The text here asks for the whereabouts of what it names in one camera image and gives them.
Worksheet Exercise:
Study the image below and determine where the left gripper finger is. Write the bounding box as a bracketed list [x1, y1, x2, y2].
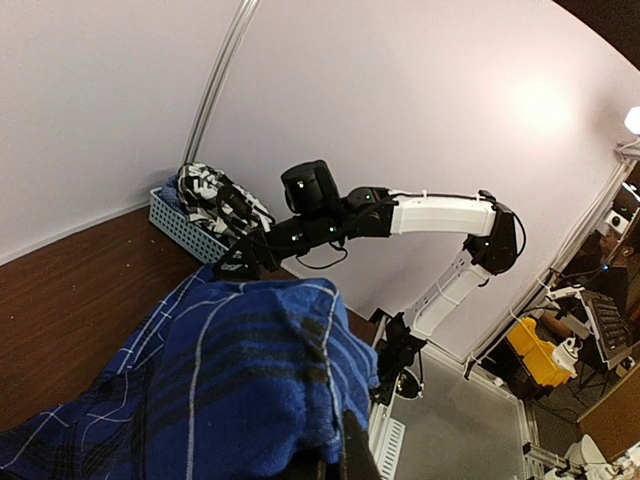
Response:
[338, 410, 381, 480]

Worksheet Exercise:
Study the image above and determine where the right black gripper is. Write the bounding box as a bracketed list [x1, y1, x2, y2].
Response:
[213, 215, 348, 281]

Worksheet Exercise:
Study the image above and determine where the blue plaid long sleeve shirt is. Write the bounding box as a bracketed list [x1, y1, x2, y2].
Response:
[1, 268, 379, 479]

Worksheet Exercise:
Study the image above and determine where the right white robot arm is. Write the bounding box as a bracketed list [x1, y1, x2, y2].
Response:
[215, 160, 525, 339]

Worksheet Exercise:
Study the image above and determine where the light blue perforated basket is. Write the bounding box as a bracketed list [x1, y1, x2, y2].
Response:
[149, 187, 228, 265]

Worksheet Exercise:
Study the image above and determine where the black white checked shirt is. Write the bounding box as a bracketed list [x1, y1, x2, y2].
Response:
[177, 162, 275, 239]

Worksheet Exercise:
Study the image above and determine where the right circuit board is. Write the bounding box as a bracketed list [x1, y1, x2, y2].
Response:
[395, 369, 424, 400]

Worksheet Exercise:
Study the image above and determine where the light blue checked shirt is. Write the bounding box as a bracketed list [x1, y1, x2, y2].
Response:
[159, 174, 182, 212]

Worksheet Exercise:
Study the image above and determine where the yellow plastic bin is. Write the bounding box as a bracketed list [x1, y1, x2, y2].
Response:
[506, 317, 575, 388]

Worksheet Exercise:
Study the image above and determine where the seated person in background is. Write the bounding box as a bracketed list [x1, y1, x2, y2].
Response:
[565, 231, 639, 318]

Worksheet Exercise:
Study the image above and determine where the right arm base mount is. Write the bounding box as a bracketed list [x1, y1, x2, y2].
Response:
[369, 308, 427, 406]

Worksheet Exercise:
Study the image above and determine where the right aluminium frame post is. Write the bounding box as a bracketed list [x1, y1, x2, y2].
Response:
[182, 0, 261, 165]

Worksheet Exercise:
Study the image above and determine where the white side frame post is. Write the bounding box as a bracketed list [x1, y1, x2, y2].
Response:
[463, 143, 639, 380]

